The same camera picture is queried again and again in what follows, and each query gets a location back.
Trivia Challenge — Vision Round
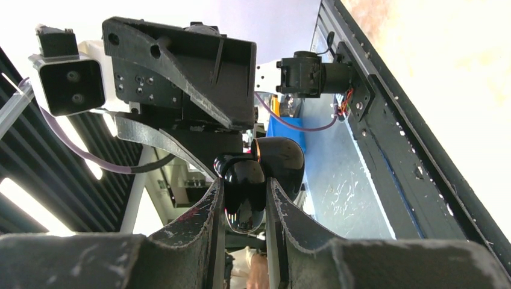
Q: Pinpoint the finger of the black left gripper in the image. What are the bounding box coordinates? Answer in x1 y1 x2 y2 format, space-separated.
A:
102 17 257 130
114 116 243 179

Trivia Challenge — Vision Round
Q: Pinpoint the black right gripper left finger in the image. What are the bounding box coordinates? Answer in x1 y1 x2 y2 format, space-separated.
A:
1 179 225 288

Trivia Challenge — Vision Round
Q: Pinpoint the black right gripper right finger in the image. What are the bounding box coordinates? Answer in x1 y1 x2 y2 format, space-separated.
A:
266 178 510 288

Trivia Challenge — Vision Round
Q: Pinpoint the black glossy earbud charging case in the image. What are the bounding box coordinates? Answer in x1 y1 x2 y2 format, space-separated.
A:
213 137 305 234

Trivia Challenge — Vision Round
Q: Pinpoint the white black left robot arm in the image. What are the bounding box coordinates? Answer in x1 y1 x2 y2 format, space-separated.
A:
102 17 354 176

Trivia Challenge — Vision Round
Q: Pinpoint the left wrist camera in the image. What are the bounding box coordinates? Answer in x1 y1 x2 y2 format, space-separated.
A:
28 25 111 117

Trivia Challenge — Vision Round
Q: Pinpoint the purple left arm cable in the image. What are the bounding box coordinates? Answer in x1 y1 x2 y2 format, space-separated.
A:
17 78 177 175

